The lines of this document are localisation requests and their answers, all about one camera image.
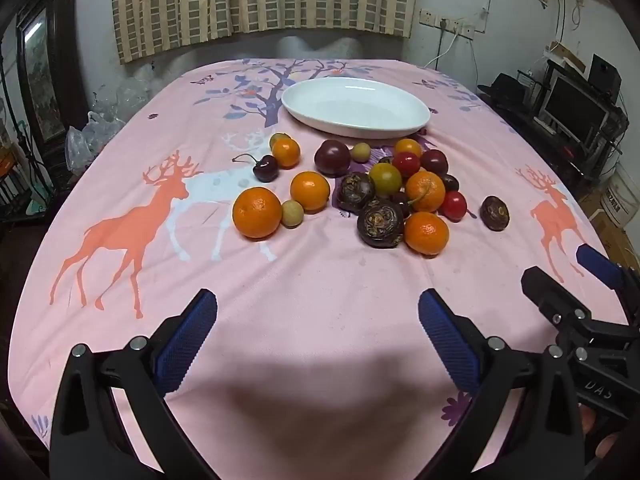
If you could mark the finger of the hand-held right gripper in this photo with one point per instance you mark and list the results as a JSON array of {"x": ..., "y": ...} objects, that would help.
[
  {"x": 597, "y": 260},
  {"x": 550, "y": 297}
]

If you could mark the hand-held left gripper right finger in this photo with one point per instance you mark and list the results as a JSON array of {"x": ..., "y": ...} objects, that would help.
[{"x": 447, "y": 340}]

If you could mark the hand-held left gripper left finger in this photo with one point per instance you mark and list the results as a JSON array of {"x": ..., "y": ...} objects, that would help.
[{"x": 187, "y": 340}]

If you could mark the red cherry tomato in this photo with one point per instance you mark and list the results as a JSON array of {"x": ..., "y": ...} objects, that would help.
[
  {"x": 406, "y": 163},
  {"x": 453, "y": 205}
]

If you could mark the large orange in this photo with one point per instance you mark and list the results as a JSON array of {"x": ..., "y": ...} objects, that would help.
[{"x": 257, "y": 212}]

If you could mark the small dark purple fruit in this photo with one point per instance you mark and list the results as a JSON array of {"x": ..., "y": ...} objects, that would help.
[{"x": 400, "y": 201}]

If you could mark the small green fruit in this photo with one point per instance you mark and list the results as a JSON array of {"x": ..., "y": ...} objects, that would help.
[{"x": 291, "y": 213}]

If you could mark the dark red plum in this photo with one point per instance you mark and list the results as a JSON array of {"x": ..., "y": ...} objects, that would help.
[{"x": 435, "y": 161}]

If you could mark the small orange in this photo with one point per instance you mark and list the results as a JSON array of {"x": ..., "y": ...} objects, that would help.
[
  {"x": 286, "y": 153},
  {"x": 407, "y": 146}
]

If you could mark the smooth dark purple plum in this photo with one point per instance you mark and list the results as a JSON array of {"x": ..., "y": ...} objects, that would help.
[{"x": 332, "y": 157}]

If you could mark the white oval plate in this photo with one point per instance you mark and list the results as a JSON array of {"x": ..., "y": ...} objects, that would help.
[{"x": 350, "y": 105}]

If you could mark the person's right hand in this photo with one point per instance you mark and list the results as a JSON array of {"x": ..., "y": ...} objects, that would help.
[{"x": 607, "y": 447}]

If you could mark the pink deer-print tablecloth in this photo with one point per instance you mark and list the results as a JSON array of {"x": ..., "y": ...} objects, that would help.
[{"x": 300, "y": 310}]

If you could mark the black desk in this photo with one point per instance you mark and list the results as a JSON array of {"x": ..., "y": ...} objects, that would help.
[{"x": 550, "y": 145}]

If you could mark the small dark cherry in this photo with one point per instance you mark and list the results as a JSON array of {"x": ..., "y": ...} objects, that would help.
[{"x": 451, "y": 182}]

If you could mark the computer monitor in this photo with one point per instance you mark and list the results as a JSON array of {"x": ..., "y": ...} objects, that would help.
[{"x": 575, "y": 105}]

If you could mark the yellow-green tomato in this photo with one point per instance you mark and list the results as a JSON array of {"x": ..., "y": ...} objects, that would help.
[{"x": 385, "y": 179}]

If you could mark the black speaker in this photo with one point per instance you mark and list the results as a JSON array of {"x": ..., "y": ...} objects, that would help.
[{"x": 604, "y": 74}]

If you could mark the dark cherry with stem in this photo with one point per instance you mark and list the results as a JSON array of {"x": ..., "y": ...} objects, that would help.
[{"x": 265, "y": 169}]

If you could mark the black hat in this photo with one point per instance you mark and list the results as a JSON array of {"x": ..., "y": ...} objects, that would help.
[{"x": 507, "y": 89}]

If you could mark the tan longan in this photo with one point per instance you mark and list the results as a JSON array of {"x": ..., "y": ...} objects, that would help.
[{"x": 360, "y": 152}]

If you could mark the cluttered metal rack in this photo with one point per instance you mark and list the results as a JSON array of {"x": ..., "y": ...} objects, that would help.
[{"x": 20, "y": 180}]

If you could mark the clear plastic bags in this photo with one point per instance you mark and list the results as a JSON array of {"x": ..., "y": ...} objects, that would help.
[{"x": 100, "y": 120}]

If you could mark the dark framed picture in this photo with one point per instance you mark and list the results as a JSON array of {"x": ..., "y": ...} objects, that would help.
[{"x": 42, "y": 75}]

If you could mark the beige checked curtain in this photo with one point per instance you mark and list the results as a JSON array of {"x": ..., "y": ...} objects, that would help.
[{"x": 260, "y": 0}]

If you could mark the white wall socket strip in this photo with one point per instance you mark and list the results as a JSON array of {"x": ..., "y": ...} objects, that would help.
[{"x": 457, "y": 27}]

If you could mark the white wall socket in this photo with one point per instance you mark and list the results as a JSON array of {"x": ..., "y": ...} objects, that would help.
[{"x": 428, "y": 16}]

